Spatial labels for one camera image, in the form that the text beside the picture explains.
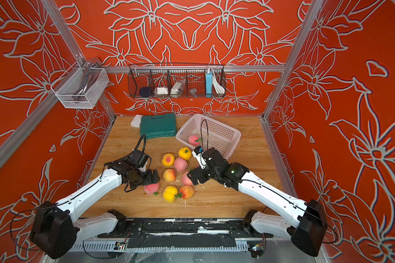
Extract pink peach with leaf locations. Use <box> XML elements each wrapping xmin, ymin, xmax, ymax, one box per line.
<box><xmin>181</xmin><ymin>172</ymin><xmax>194</xmax><ymax>186</ymax></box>

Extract orange red peach front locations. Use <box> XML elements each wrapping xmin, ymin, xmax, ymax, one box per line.
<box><xmin>180</xmin><ymin>185</ymin><xmax>195</xmax><ymax>200</ymax></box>

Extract yellow orange peach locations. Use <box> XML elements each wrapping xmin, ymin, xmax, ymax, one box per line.
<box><xmin>162</xmin><ymin>168</ymin><xmax>177</xmax><ymax>183</ymax></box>

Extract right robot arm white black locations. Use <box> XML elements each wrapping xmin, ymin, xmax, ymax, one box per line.
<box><xmin>188</xmin><ymin>146</ymin><xmax>328</xmax><ymax>257</ymax></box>

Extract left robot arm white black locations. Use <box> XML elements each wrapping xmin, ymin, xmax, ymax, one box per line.
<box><xmin>29</xmin><ymin>150</ymin><xmax>159</xmax><ymax>259</ymax></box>

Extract white plastic perforated basket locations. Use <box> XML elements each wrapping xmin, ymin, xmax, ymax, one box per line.
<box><xmin>176</xmin><ymin>114</ymin><xmax>241</xmax><ymax>160</ymax></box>

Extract white packet in basket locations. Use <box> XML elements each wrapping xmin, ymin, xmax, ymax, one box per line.
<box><xmin>155</xmin><ymin>86</ymin><xmax>169</xmax><ymax>97</ymax></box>

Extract metal tongs in basket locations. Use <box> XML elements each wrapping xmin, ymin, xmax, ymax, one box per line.
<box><xmin>75</xmin><ymin>58</ymin><xmax>101</xmax><ymax>101</ymax></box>

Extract yellow peach back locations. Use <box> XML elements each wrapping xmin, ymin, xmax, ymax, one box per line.
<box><xmin>178</xmin><ymin>147</ymin><xmax>192</xmax><ymax>161</ymax></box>

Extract yellow peach red spot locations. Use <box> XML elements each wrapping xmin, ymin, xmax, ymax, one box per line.
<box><xmin>161</xmin><ymin>153</ymin><xmax>176</xmax><ymax>167</ymax></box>

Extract yellow peach front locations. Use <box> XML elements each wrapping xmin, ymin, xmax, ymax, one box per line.
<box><xmin>162</xmin><ymin>185</ymin><xmax>178</xmax><ymax>203</ymax></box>

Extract green plastic tool case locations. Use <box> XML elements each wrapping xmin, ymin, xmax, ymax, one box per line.
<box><xmin>140</xmin><ymin>113</ymin><xmax>177</xmax><ymax>139</ymax></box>

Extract small white box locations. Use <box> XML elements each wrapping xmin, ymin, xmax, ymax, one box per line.
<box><xmin>131</xmin><ymin>115</ymin><xmax>143</xmax><ymax>128</ymax></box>

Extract dark round container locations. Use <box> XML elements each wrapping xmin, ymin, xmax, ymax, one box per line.
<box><xmin>139</xmin><ymin>87</ymin><xmax>153</xmax><ymax>98</ymax></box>

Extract clear plastic bag packet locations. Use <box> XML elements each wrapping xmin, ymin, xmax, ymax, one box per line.
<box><xmin>170</xmin><ymin>80</ymin><xmax>186</xmax><ymax>99</ymax></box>

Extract light blue box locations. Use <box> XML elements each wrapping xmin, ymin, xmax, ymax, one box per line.
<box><xmin>205</xmin><ymin>69</ymin><xmax>213</xmax><ymax>98</ymax></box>

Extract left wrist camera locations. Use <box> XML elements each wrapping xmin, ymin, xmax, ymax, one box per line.
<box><xmin>138</xmin><ymin>157</ymin><xmax>152</xmax><ymax>174</ymax></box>

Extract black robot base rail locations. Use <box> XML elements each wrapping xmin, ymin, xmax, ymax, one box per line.
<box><xmin>98</xmin><ymin>218</ymin><xmax>272</xmax><ymax>249</ymax></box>

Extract white cable bundle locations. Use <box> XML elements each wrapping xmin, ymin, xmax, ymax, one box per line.
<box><xmin>212</xmin><ymin>73</ymin><xmax>226</xmax><ymax>94</ymax></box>

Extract black wire wall basket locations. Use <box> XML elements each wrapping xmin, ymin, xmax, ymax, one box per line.
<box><xmin>127</xmin><ymin>63</ymin><xmax>227</xmax><ymax>99</ymax></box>

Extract white mesh wall basket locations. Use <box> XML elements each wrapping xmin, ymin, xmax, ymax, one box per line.
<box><xmin>52</xmin><ymin>67</ymin><xmax>109</xmax><ymax>109</ymax></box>

